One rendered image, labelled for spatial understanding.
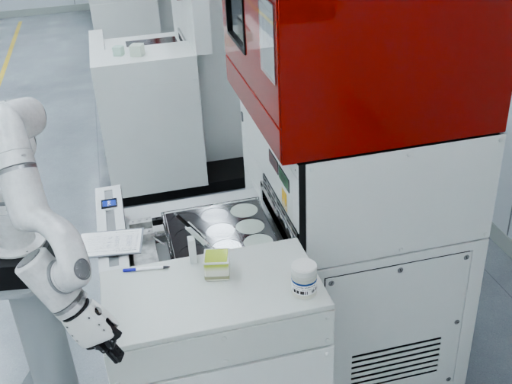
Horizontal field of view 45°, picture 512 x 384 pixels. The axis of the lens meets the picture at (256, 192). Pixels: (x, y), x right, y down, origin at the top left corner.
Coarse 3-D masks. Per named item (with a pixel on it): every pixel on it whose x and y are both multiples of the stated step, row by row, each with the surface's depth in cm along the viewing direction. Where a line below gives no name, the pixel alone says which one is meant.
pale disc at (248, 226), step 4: (244, 220) 221; (248, 220) 221; (252, 220) 221; (256, 220) 221; (240, 224) 219; (244, 224) 219; (248, 224) 219; (252, 224) 218; (256, 224) 218; (260, 224) 218; (236, 228) 217; (240, 228) 216; (244, 228) 216; (248, 228) 216; (252, 228) 216; (256, 228) 216; (260, 228) 216; (244, 232) 214; (248, 232) 214; (252, 232) 214; (256, 232) 214
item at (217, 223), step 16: (208, 208) 229; (224, 208) 229; (176, 224) 221; (192, 224) 220; (208, 224) 220; (224, 224) 219; (176, 240) 212; (208, 240) 211; (224, 240) 211; (240, 240) 210; (176, 256) 204
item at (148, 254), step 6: (150, 228) 223; (150, 240) 216; (144, 246) 213; (150, 246) 213; (144, 252) 210; (150, 252) 210; (156, 252) 209; (138, 258) 207; (144, 258) 207; (150, 258) 207; (156, 258) 206; (138, 264) 204
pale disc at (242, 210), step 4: (240, 204) 231; (244, 204) 231; (248, 204) 231; (252, 204) 230; (232, 208) 229; (236, 208) 229; (240, 208) 228; (244, 208) 228; (248, 208) 228; (252, 208) 228; (256, 208) 228; (232, 212) 226; (236, 212) 226; (240, 212) 226; (244, 212) 226; (248, 212) 226; (252, 212) 226; (256, 212) 226; (236, 216) 224; (240, 216) 223; (244, 216) 223; (248, 216) 223
